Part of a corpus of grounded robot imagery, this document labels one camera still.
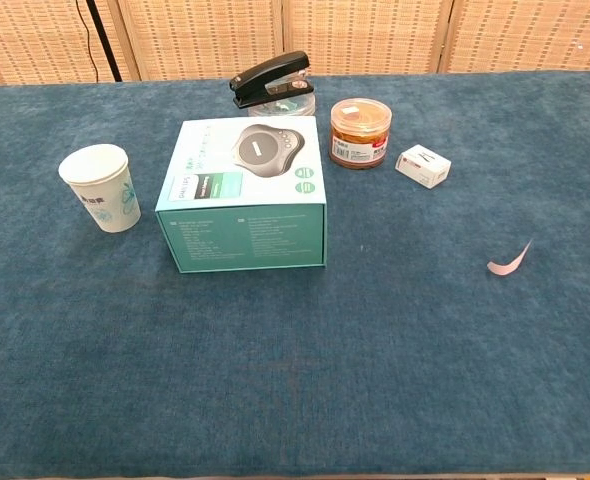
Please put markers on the pink paper strip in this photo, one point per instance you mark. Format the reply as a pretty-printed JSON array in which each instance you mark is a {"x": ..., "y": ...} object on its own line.
[{"x": 500, "y": 269}]

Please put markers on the teal speaker product box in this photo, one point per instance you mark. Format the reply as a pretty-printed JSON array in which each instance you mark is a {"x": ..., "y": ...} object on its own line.
[{"x": 240, "y": 240}]

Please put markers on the small white staple box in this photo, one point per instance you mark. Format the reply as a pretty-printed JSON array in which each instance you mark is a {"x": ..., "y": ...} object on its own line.
[{"x": 422, "y": 167}]

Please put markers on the blue table cloth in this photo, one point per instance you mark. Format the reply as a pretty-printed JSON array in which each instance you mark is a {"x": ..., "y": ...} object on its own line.
[{"x": 295, "y": 350}]

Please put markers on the clear rubber band jar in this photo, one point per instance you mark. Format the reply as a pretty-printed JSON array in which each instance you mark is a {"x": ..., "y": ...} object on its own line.
[{"x": 357, "y": 135}]

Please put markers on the clear round clip container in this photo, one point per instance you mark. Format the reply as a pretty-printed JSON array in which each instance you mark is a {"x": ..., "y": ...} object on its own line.
[{"x": 297, "y": 104}]

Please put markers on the black stapler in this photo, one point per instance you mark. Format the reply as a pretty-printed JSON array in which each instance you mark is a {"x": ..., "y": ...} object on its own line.
[{"x": 265, "y": 75}]

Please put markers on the white printed paper cup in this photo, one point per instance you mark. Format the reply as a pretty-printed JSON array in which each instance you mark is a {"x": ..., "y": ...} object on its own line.
[{"x": 107, "y": 200}]

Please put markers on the bamboo folding screen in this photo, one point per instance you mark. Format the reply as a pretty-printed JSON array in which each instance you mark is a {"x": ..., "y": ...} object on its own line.
[{"x": 375, "y": 35}]

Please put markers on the black tripod stand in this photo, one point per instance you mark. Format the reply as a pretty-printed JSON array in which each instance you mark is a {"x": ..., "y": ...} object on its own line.
[{"x": 104, "y": 42}]

